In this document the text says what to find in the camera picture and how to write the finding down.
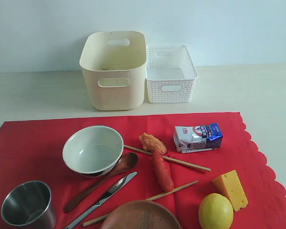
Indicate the orange fried food piece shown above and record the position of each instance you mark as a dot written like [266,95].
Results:
[151,143]

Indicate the white blue milk carton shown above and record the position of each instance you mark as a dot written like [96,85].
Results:
[191,139]

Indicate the red sausage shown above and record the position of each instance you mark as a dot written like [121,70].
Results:
[162,173]

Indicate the yellow cheese wedge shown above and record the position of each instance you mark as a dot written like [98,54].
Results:
[230,186]

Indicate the yellow lemon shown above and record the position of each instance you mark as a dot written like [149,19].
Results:
[215,212]

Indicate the upper wooden chopstick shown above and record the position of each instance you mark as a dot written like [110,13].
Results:
[187,164]

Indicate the wooden chopstick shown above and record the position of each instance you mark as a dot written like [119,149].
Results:
[187,164]
[103,217]

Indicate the white woven plastic basket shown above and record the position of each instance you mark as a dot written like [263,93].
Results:
[171,74]

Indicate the brown wooden spoon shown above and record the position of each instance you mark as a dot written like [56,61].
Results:
[125,164]

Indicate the cream plastic bin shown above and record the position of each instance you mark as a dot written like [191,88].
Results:
[113,65]

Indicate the white ceramic bowl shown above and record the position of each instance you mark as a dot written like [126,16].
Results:
[93,151]

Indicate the steel table knife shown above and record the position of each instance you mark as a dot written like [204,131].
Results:
[104,197]

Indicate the lower wooden chopstick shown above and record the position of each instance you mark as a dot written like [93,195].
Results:
[103,217]

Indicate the red table cloth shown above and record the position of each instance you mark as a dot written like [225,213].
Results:
[32,150]

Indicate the brown wooden plate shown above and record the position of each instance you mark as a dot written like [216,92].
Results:
[141,214]

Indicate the stainless steel cup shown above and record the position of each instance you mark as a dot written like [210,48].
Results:
[29,206]

